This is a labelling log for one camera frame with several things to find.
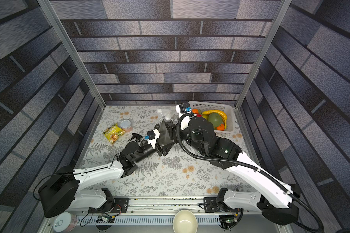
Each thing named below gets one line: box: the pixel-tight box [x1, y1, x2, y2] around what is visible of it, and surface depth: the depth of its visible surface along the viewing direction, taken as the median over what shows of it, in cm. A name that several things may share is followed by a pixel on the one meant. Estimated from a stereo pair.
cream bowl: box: [172, 209, 198, 233], surface depth 68 cm
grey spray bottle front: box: [158, 118, 175, 147], surface depth 65 cm
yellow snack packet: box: [102, 122, 126, 145], surface depth 100 cm
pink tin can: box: [120, 119, 133, 133], surface depth 103 cm
